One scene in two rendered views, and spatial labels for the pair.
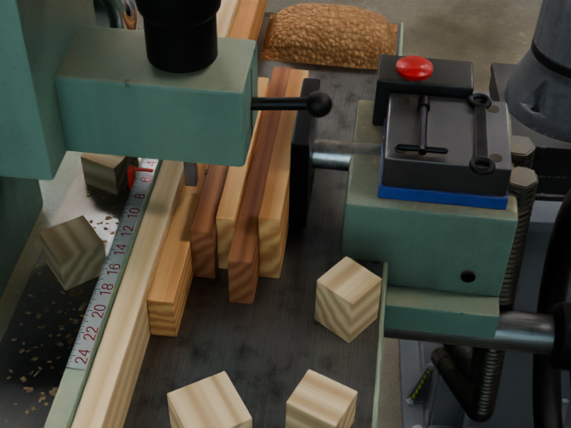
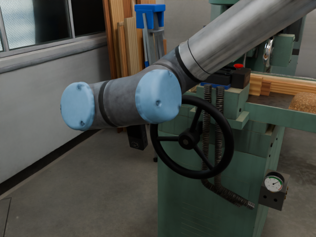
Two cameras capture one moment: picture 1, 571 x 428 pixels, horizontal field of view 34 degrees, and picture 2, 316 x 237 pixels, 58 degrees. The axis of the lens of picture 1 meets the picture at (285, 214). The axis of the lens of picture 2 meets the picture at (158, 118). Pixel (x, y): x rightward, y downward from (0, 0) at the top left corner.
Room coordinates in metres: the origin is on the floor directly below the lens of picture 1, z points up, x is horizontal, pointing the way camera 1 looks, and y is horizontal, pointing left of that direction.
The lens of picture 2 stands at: (0.76, -1.03, 1.24)
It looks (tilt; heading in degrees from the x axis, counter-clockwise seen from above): 24 degrees down; 114
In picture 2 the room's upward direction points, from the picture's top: straight up
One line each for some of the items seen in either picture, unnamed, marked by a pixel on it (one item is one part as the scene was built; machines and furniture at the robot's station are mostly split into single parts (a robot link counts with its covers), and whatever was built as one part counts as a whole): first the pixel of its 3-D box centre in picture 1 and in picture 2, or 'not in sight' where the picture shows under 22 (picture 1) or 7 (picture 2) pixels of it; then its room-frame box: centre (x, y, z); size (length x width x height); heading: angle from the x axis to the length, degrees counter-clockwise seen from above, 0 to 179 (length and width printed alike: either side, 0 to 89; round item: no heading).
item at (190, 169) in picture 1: (189, 159); not in sight; (0.57, 0.08, 0.97); 0.01 x 0.01 x 0.05; 84
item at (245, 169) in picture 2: not in sight; (222, 180); (0.58, 0.20, 0.36); 0.58 x 0.45 x 0.71; 84
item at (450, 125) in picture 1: (439, 124); (225, 75); (0.61, -0.12, 0.99); 0.13 x 0.11 x 0.06; 174
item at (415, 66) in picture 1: (414, 68); (238, 65); (0.64, -0.10, 1.02); 0.03 x 0.03 x 0.01
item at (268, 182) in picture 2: not in sight; (273, 183); (0.81, -0.16, 0.65); 0.06 x 0.04 x 0.08; 174
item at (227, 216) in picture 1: (245, 167); not in sight; (0.62, 0.04, 0.93); 0.19 x 0.01 x 0.06; 174
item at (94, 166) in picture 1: (110, 164); not in sight; (0.75, 0.18, 0.82); 0.04 x 0.04 x 0.04; 64
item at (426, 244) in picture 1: (426, 194); (222, 96); (0.60, -0.12, 0.92); 0.15 x 0.13 x 0.09; 174
